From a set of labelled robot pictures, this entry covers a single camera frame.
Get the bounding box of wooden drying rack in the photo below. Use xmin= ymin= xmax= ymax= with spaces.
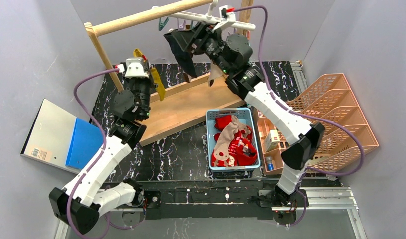
xmin=84 ymin=0 xmax=243 ymax=146

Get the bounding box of white plastic clip hanger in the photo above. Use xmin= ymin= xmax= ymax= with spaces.
xmin=168 ymin=0 xmax=256 ymax=31

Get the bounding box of beige brown sock left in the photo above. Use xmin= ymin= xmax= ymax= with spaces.
xmin=182 ymin=72 xmax=191 ymax=83

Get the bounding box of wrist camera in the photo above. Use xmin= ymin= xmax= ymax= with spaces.
xmin=212 ymin=5 xmax=236 ymax=32
xmin=115 ymin=57 xmax=150 ymax=79

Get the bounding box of white cardboard box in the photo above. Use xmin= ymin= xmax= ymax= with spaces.
xmin=263 ymin=129 xmax=280 ymax=152

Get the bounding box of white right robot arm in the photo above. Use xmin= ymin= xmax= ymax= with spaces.
xmin=165 ymin=23 xmax=325 ymax=195

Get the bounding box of teal clothespin far left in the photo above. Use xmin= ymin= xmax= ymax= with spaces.
xmin=158 ymin=17 xmax=169 ymax=31

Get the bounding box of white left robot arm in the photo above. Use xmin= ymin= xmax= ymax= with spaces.
xmin=49 ymin=64 xmax=165 ymax=239

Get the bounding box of beige brown sock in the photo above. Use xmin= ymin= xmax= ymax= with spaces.
xmin=182 ymin=72 xmax=191 ymax=83
xmin=207 ymin=63 xmax=224 ymax=87

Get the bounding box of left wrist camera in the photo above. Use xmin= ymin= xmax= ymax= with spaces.
xmin=115 ymin=57 xmax=150 ymax=79

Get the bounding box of grey metal rail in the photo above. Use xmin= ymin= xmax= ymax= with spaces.
xmin=290 ymin=60 xmax=308 ymax=93

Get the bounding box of lilac clothespin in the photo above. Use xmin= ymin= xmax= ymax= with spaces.
xmin=177 ymin=18 xmax=186 ymax=30

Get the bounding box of mustard yellow sock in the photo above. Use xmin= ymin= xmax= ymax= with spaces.
xmin=133 ymin=48 xmax=166 ymax=101

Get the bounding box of blue capped bottle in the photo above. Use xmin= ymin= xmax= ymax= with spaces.
xmin=264 ymin=156 xmax=274 ymax=171

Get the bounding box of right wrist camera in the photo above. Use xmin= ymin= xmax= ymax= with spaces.
xmin=212 ymin=5 xmax=236 ymax=32

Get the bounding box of peach plastic desk organizer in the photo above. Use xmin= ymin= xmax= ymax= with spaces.
xmin=254 ymin=73 xmax=380 ymax=175

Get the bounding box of red sock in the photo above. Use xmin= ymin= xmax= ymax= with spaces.
xmin=211 ymin=115 xmax=258 ymax=167

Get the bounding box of beige brown sock right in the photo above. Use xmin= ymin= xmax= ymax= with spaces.
xmin=207 ymin=63 xmax=224 ymax=87

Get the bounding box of light blue perforated basket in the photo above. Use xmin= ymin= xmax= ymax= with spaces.
xmin=206 ymin=108 xmax=261 ymax=172

